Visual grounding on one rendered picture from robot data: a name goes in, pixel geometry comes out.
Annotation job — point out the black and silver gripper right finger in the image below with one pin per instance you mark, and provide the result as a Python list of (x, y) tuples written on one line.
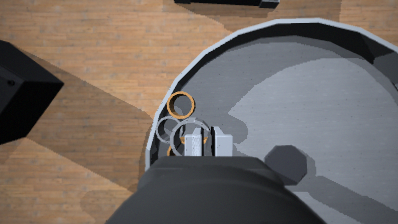
[(222, 144)]

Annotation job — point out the grey two-compartment sorting bin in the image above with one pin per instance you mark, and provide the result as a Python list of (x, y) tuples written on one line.
[(261, 3)]

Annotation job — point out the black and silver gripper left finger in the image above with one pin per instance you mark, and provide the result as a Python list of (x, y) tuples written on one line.
[(194, 143)]

